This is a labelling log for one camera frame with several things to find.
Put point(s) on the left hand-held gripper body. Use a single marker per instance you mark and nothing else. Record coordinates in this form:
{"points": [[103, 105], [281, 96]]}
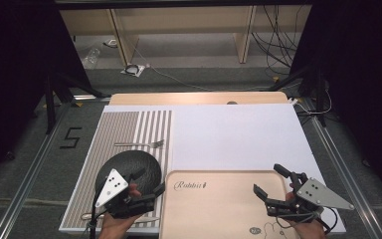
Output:
{"points": [[112, 186]]}

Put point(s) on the long aluminium rail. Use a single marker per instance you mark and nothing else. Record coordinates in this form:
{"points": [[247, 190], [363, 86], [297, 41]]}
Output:
{"points": [[30, 179], [344, 172]]}

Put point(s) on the black round plate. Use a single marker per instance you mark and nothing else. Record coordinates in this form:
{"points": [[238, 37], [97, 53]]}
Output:
{"points": [[136, 162]]}

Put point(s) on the short aluminium rail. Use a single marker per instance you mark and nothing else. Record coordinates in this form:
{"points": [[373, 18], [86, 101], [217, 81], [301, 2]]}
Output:
{"points": [[89, 98]]}

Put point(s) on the clear plastic bottle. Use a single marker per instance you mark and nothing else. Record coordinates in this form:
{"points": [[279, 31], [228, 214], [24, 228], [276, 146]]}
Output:
{"points": [[91, 59]]}

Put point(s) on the person's right hand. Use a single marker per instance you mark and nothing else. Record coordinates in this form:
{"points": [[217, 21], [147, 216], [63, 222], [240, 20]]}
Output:
{"points": [[308, 230]]}

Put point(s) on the small white packet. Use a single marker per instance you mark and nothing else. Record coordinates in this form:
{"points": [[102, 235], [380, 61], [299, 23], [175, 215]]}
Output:
{"points": [[111, 43]]}

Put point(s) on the black metal stand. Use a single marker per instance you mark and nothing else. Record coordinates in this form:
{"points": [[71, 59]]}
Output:
{"points": [[321, 106], [49, 109]]}

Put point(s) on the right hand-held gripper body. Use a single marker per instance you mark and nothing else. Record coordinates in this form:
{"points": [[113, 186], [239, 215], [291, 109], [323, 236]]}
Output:
{"points": [[318, 194]]}

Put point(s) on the person's left hand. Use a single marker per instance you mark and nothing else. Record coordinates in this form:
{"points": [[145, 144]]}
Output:
{"points": [[116, 227]]}

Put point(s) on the black curtain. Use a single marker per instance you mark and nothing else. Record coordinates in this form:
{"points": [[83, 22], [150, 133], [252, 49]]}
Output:
{"points": [[13, 66], [361, 66]]}

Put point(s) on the brown striped placemat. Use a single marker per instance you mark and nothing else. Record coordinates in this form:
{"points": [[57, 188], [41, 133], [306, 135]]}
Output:
{"points": [[119, 132]]}

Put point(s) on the beige wooden tray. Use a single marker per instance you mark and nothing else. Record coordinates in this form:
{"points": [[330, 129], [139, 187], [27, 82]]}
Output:
{"points": [[219, 209]]}

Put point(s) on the silver fork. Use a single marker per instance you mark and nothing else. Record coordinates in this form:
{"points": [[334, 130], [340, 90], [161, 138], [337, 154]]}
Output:
{"points": [[139, 144]]}

